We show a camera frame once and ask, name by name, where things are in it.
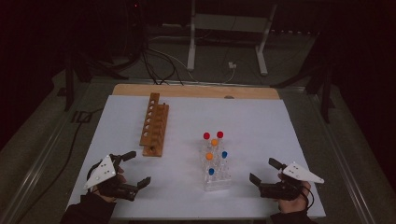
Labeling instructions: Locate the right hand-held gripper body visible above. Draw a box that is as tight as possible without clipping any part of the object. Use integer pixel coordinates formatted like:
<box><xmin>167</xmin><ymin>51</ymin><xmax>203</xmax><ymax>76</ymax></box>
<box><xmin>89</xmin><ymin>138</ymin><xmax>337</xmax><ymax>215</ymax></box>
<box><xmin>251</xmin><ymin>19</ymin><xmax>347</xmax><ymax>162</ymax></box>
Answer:
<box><xmin>259</xmin><ymin>161</ymin><xmax>325</xmax><ymax>201</ymax></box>

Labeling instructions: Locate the person's left hand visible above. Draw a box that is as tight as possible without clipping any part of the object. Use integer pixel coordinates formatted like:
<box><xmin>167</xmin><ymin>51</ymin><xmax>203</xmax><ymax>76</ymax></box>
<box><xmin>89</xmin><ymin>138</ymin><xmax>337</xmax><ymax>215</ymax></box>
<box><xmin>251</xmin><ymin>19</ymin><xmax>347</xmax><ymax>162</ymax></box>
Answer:
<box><xmin>92</xmin><ymin>167</ymin><xmax>128</xmax><ymax>203</ymax></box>

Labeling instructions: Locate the white table sheet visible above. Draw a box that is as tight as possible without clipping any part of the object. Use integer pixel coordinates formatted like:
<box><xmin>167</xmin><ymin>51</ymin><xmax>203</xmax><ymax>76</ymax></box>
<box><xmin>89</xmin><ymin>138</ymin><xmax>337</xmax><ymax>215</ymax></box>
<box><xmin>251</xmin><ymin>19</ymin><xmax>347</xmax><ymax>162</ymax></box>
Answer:
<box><xmin>64</xmin><ymin>94</ymin><xmax>327</xmax><ymax>219</ymax></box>

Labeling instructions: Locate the black tripod stand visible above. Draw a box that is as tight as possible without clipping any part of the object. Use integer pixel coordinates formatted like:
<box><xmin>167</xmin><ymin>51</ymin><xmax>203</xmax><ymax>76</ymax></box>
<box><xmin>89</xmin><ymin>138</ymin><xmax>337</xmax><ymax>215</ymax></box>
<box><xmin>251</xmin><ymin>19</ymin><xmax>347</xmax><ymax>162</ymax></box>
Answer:
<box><xmin>270</xmin><ymin>59</ymin><xmax>336</xmax><ymax>124</ymax></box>
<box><xmin>63</xmin><ymin>50</ymin><xmax>129</xmax><ymax>112</ymax></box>

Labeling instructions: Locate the white plug with cable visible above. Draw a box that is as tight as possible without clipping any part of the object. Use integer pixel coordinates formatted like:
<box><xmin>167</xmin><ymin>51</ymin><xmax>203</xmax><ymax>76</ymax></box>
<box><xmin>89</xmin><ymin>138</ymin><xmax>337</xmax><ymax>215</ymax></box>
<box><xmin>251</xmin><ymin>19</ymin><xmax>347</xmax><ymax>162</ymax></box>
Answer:
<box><xmin>221</xmin><ymin>61</ymin><xmax>238</xmax><ymax>84</ymax></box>

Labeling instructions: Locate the bundle of black cables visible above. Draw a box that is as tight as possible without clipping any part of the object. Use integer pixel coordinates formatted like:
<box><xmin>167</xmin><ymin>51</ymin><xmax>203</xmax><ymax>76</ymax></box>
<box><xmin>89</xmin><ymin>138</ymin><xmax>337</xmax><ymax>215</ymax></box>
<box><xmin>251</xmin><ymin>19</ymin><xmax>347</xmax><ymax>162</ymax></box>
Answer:
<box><xmin>140</xmin><ymin>43</ymin><xmax>185</xmax><ymax>86</ymax></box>

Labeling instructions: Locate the clear plastic test tube rack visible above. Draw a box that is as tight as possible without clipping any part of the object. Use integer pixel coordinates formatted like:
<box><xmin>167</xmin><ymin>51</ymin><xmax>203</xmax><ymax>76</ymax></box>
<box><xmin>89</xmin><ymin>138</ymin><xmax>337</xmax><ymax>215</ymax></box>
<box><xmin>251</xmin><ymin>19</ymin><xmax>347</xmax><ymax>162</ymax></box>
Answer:
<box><xmin>200</xmin><ymin>138</ymin><xmax>233</xmax><ymax>192</ymax></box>

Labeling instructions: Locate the aluminium frame rail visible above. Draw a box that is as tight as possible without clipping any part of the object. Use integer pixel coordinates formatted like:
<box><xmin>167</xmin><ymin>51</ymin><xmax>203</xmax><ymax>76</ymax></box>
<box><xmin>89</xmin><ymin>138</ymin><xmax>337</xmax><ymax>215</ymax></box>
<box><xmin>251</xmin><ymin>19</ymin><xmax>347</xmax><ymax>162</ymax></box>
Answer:
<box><xmin>0</xmin><ymin>92</ymin><xmax>82</xmax><ymax>224</ymax></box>
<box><xmin>309</xmin><ymin>92</ymin><xmax>376</xmax><ymax>224</ymax></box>

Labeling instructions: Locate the wooden test tube rack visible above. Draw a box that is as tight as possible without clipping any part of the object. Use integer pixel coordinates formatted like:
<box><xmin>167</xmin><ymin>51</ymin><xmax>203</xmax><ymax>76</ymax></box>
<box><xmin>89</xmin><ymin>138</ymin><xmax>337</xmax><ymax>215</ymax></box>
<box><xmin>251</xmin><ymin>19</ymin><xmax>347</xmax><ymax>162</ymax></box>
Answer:
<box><xmin>138</xmin><ymin>91</ymin><xmax>170</xmax><ymax>158</ymax></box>

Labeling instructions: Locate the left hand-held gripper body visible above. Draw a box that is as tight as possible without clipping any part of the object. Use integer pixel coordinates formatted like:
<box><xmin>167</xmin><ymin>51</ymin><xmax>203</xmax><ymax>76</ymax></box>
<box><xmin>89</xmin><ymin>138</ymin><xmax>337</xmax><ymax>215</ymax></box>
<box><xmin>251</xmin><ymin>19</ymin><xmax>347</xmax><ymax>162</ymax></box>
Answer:
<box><xmin>83</xmin><ymin>154</ymin><xmax>139</xmax><ymax>202</ymax></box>

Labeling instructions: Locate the person's right hand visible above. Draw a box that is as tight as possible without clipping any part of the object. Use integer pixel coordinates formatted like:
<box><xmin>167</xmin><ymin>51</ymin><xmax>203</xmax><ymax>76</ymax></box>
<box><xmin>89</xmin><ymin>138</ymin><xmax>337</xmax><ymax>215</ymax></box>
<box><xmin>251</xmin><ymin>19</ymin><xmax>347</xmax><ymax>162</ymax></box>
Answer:
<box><xmin>277</xmin><ymin>181</ymin><xmax>312</xmax><ymax>215</ymax></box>

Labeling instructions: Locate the white metal stand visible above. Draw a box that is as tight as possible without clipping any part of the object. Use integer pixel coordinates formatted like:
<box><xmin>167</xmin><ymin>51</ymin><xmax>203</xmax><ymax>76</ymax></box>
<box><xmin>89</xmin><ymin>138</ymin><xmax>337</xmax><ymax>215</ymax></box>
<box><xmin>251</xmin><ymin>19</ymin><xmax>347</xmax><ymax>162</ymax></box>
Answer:
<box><xmin>186</xmin><ymin>0</ymin><xmax>278</xmax><ymax>77</ymax></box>

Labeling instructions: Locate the right hand-held gripper cable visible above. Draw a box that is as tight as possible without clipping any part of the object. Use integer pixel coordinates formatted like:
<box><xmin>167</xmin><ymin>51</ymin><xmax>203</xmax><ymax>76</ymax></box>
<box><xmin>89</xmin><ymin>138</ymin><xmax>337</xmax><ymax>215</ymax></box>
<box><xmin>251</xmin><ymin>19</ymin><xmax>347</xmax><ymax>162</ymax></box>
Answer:
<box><xmin>299</xmin><ymin>183</ymin><xmax>316</xmax><ymax>210</ymax></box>

